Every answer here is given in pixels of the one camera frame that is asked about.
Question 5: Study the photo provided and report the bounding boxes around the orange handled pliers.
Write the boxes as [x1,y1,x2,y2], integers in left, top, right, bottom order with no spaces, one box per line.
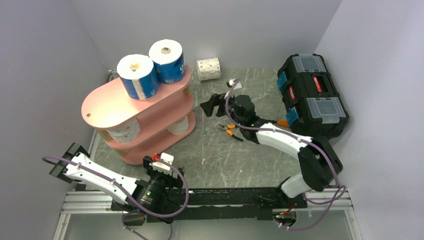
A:
[217,124,244,142]

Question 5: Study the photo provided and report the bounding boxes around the blue roll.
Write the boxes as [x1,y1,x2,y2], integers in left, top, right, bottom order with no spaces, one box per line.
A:
[116,54,159,101]
[148,39,185,84]

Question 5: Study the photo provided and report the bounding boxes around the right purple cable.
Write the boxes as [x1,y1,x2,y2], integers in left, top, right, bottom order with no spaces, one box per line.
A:
[225,78,348,232]

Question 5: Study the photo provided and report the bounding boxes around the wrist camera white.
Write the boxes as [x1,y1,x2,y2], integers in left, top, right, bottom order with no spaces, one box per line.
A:
[224,78,243,98]
[150,152,174,175]

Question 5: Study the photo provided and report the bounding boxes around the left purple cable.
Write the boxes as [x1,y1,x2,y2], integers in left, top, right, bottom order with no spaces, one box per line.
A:
[42,155,190,240]

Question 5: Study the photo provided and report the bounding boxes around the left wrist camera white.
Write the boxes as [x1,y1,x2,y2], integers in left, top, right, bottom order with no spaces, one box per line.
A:
[150,152,174,175]

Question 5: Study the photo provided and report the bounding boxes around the purple cable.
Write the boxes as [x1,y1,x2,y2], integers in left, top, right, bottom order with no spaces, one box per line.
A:
[225,78,348,232]
[42,155,190,240]

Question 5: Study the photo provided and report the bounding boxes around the pink three-tier shelf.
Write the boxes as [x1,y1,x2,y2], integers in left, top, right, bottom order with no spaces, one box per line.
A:
[81,65,196,165]

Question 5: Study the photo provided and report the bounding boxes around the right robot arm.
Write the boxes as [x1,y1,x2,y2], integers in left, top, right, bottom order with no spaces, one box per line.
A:
[200,93,343,208]

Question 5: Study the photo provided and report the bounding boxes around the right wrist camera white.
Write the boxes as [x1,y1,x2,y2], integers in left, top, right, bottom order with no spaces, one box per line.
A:
[224,78,243,98]

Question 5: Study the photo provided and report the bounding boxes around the white paper roll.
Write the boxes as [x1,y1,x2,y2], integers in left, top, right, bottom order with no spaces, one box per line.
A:
[167,115,189,135]

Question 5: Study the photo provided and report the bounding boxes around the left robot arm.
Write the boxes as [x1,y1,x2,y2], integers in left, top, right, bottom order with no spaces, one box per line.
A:
[42,143,190,223]

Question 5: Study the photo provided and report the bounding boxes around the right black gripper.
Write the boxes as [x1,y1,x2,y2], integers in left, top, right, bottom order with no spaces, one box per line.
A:
[200,89,244,127]

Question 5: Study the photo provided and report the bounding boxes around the blue roll front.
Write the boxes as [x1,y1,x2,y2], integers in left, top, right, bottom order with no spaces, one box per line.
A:
[148,39,185,84]

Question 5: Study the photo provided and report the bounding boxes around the orange handled screwdriver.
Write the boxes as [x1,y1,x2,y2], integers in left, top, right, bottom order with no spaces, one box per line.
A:
[263,119,289,128]

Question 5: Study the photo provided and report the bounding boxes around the black plastic toolbox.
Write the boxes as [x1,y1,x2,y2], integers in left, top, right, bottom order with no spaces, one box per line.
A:
[276,53,350,139]

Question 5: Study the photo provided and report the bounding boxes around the floral paper roll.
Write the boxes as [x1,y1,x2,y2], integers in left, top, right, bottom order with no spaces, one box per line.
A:
[196,57,221,82]
[106,118,141,144]

